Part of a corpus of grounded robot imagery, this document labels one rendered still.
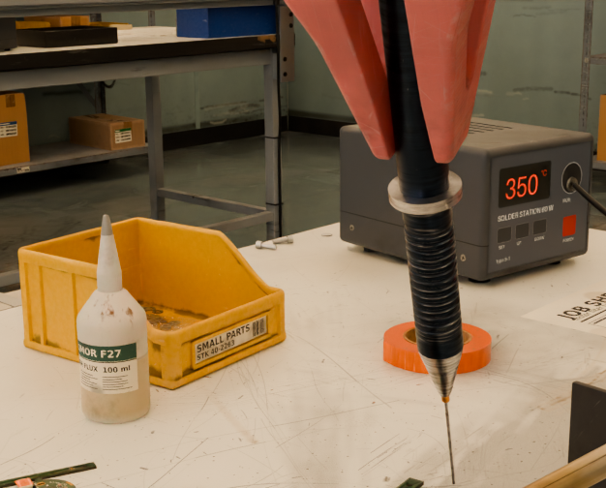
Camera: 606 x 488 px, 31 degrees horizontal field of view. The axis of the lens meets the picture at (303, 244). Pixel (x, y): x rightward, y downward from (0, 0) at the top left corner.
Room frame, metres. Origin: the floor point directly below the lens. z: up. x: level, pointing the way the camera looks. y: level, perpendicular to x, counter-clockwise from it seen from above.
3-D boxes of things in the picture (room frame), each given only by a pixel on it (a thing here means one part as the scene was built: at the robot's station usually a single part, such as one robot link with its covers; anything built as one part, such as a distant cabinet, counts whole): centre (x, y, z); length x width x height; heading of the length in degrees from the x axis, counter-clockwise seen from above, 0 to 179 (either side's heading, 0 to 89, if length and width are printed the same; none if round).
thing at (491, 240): (0.81, -0.12, 0.80); 0.15 x 0.12 x 0.10; 38
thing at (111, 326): (0.51, 0.09, 0.80); 0.03 x 0.03 x 0.10
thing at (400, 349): (0.59, -0.07, 0.76); 0.06 x 0.06 x 0.01
